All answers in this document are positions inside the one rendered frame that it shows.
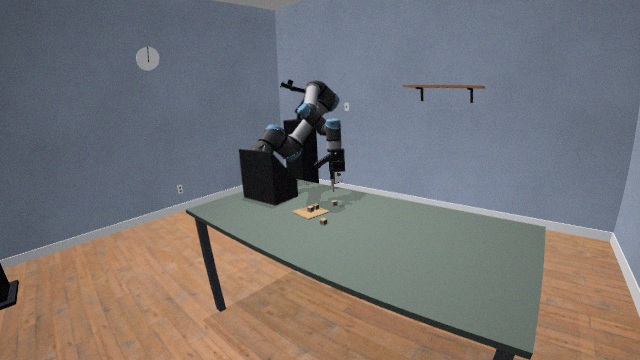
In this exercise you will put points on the beige flat mat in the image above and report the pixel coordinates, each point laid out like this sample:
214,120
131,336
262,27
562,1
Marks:
308,215

